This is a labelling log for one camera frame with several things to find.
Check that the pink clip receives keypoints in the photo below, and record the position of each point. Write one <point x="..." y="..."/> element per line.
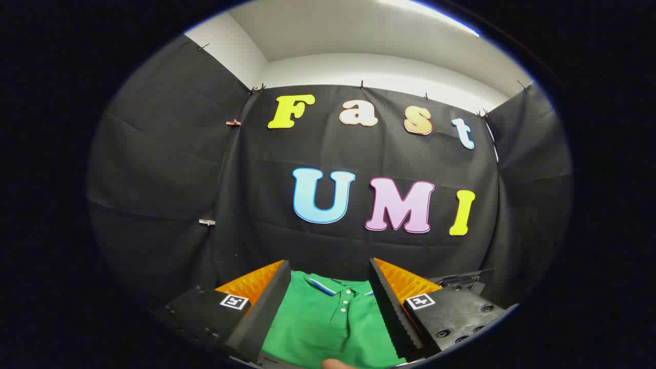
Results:
<point x="233" y="122"/>

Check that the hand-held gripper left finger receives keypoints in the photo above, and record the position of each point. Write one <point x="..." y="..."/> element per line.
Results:
<point x="266" y="307"/>

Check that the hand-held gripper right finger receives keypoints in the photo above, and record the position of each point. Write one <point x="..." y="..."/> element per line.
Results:
<point x="392" y="307"/>

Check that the green polo shirt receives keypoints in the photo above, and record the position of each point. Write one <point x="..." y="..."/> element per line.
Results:
<point x="318" y="328"/>

